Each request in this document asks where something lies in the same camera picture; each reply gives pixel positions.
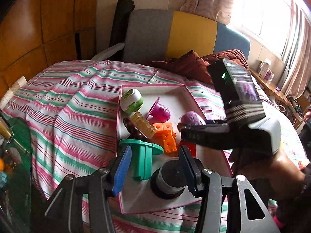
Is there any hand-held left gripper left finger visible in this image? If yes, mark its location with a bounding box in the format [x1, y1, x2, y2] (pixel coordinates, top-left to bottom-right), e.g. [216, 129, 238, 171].
[44, 145, 133, 233]

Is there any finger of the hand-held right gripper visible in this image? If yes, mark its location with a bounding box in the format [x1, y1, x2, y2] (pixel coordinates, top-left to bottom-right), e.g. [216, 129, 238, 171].
[177, 120, 234, 150]

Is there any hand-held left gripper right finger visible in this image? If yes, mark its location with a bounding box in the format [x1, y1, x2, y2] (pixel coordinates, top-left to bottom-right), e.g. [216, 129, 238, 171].
[178, 145, 282, 233]

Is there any black and grey cylinder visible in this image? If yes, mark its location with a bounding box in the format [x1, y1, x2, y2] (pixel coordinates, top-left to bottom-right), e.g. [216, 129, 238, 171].
[150, 159, 189, 199]

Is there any purple oval case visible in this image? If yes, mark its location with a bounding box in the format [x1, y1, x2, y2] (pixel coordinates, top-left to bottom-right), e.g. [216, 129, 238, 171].
[181, 111, 207, 127]

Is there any green plastic spool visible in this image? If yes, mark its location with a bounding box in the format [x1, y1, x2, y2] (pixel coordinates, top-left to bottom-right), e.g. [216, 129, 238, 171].
[119, 138, 164, 180]

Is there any white tray with pink rim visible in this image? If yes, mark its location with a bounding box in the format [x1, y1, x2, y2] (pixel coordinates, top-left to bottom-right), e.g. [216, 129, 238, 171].
[116, 84, 234, 214]

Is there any purple plastic cup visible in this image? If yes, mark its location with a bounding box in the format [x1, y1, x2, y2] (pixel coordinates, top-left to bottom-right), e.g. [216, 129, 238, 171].
[145, 97, 171, 122]

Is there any person's right hand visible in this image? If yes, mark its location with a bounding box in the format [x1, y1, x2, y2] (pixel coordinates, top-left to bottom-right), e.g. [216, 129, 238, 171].
[228, 148, 307, 199]

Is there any red block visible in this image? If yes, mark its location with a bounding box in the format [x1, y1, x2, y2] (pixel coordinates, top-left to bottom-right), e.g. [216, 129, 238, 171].
[178, 144, 197, 159]

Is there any wooden nightstand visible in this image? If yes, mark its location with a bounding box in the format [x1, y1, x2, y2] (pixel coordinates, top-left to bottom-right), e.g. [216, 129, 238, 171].
[250, 68, 304, 127]

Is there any orange block cluster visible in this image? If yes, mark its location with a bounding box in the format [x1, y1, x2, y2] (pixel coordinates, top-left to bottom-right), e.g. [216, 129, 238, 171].
[153, 122, 179, 154]

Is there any white box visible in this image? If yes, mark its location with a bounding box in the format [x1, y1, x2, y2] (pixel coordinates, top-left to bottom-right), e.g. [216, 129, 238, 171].
[259, 58, 273, 78]

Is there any cluttered wooden shelf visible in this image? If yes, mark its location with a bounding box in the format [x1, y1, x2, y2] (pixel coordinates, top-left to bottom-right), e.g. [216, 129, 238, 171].
[288, 87, 311, 124]

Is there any brown quilt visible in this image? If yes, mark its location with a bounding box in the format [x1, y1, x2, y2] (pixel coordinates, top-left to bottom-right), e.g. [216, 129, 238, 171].
[146, 49, 251, 85]

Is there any green and white round toy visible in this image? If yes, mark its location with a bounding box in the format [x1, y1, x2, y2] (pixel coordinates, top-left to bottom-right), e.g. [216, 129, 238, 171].
[120, 88, 143, 114]

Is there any striped bed sheet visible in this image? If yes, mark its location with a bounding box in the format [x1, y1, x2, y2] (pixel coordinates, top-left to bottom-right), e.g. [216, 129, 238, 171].
[5, 59, 309, 233]

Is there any grey yellow blue headboard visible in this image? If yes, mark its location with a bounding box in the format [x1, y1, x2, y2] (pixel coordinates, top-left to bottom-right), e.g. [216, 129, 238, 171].
[123, 9, 251, 61]

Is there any window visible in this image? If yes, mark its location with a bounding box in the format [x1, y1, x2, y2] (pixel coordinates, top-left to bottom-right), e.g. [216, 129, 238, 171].
[231, 0, 307, 56]

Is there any green glass table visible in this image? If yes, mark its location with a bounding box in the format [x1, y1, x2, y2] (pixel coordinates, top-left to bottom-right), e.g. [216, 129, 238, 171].
[0, 117, 32, 233]

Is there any white plastic bar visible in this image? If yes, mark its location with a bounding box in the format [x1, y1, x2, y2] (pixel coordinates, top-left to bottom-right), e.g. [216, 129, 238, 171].
[91, 42, 125, 60]

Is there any stack of paper cups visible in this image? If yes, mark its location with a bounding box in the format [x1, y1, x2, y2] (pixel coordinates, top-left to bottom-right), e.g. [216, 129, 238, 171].
[0, 76, 27, 108]

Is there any wooden wardrobe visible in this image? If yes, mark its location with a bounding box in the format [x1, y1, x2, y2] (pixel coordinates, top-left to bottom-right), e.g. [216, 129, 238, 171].
[0, 0, 100, 88]

